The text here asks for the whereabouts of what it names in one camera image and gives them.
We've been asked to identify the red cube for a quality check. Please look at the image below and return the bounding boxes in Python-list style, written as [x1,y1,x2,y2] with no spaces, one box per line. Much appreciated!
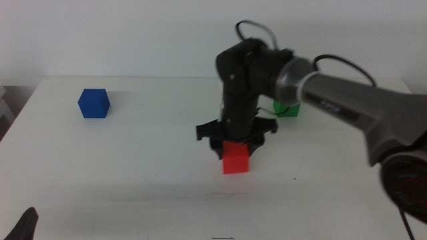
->
[222,140,251,175]

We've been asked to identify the green cube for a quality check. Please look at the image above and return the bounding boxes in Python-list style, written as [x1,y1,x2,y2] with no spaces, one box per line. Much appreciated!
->
[272,99,302,118]

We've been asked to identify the blue cube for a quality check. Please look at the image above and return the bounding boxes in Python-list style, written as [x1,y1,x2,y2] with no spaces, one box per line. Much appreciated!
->
[77,88,111,119]

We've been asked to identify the thin right gripper wire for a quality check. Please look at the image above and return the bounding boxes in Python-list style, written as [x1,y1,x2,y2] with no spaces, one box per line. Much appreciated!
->
[235,20,280,51]
[258,106,290,118]

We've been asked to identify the thick black right camera cable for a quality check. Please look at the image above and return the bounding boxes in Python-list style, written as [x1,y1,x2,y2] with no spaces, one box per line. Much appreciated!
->
[312,54,378,88]

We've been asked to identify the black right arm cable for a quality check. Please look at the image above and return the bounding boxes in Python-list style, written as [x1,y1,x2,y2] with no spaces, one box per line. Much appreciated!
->
[398,205,417,240]

